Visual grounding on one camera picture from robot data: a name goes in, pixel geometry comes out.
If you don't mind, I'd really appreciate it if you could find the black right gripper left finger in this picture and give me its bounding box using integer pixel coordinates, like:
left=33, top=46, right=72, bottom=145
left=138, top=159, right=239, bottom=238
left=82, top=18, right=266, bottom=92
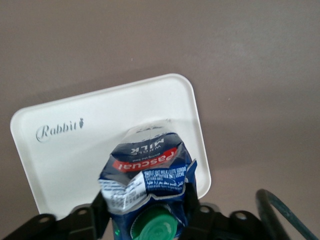
left=0, top=191, right=112, bottom=240

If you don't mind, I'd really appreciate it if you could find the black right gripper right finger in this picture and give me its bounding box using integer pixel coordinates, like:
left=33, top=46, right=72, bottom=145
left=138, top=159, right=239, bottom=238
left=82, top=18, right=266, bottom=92
left=179, top=182, right=267, bottom=240

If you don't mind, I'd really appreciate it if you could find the blue milk carton green cap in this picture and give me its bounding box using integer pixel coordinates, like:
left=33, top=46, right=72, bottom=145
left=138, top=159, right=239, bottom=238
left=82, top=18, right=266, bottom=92
left=96, top=118, right=198, bottom=240

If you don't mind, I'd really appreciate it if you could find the white rectangular rabbit tray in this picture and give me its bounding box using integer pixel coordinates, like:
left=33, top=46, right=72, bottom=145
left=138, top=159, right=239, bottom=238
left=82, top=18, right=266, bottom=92
left=10, top=72, right=212, bottom=217

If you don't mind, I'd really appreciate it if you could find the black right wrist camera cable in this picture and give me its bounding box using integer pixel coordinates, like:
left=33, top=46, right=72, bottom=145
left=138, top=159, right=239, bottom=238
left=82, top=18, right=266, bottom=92
left=254, top=188, right=320, bottom=240

